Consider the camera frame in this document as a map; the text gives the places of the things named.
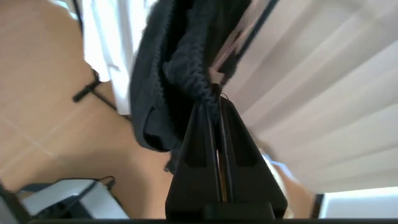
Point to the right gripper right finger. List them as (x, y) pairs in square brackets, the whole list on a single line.
[(255, 183)]

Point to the white printed T-shirt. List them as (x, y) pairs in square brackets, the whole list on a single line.
[(105, 37)]

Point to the black garment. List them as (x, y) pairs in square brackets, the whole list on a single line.
[(146, 93)]

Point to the black clothes rack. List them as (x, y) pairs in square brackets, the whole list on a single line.
[(85, 91)]

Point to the pink clothes hanger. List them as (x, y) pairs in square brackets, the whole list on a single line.
[(236, 40)]

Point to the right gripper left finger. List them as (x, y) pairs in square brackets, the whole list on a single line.
[(192, 183)]

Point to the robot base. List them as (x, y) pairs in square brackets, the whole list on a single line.
[(62, 193)]

